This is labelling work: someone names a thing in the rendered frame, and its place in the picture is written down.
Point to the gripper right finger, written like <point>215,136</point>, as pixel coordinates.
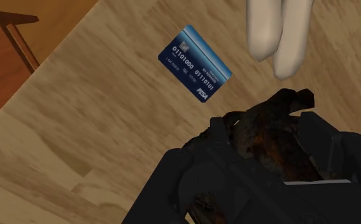
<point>360,161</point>

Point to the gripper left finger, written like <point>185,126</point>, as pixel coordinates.
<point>174,173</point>

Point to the dark rusty lumpy object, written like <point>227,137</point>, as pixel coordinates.
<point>270,139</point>

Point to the blue bank card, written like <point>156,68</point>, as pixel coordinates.
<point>194,63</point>

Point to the cream two-lobed rounded object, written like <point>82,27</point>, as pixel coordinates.
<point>276,34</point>

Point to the brown wooden furniture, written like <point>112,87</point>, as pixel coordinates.
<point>0,68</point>

